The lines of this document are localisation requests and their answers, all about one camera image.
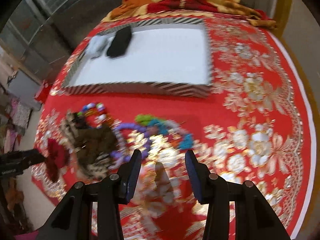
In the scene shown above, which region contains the red bow hair clip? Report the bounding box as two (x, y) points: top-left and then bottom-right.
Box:
(45, 138), (69, 183)

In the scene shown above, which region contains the leopard brown scrunchie bow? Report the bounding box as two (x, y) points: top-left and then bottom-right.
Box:
(60, 111), (118, 180)

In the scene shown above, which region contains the purple bead bracelet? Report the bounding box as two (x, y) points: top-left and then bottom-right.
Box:
(109, 122), (153, 167)

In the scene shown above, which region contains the colourful bead bracelet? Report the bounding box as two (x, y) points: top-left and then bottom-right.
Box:
(134, 114), (194, 151)

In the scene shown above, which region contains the red gift bag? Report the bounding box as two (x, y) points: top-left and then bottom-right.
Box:
(34, 80), (52, 104)

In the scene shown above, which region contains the grey cabinet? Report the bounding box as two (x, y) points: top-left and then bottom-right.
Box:
(8, 70), (42, 111)

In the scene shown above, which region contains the white rolled cloth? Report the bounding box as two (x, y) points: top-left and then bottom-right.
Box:
(85, 35), (108, 59)

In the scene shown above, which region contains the metal glass door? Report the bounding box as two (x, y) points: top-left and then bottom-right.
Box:
(1, 0), (121, 80)

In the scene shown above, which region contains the black folded cloth headband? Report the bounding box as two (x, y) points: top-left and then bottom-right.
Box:
(106, 26), (132, 58)

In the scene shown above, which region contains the striped white tray box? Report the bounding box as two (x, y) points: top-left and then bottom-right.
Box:
(61, 17), (213, 98)

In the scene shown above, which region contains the multicolour bead bracelet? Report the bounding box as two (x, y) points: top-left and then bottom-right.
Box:
(77, 102), (108, 128)

